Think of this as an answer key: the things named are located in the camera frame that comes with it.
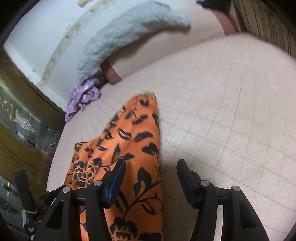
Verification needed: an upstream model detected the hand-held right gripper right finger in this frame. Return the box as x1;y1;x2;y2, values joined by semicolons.
176;159;270;241

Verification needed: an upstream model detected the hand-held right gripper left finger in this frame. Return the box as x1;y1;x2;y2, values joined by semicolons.
32;159;126;241

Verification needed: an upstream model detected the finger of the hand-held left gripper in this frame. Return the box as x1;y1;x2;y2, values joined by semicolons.
39;185;63;205

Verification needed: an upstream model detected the orange black floral garment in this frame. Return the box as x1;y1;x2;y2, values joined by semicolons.
64;92;164;241

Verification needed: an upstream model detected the wooden glass-door cabinet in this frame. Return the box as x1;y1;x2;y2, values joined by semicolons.
0;50;66;232

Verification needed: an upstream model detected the pale pink quilted bed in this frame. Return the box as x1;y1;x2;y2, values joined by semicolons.
46;32;296;241

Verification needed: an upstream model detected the purple cloth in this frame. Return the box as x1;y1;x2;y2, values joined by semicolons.
65;77;102;123

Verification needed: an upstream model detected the pale pink pillow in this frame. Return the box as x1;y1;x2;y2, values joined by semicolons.
102;5;242;84

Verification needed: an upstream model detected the grey quilted blanket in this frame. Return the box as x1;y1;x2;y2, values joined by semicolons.
77;0;191;82

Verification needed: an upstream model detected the striped headboard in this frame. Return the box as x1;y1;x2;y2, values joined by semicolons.
232;0;296;55

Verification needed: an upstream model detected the dark cloth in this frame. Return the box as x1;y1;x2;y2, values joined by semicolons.
196;0;233;13

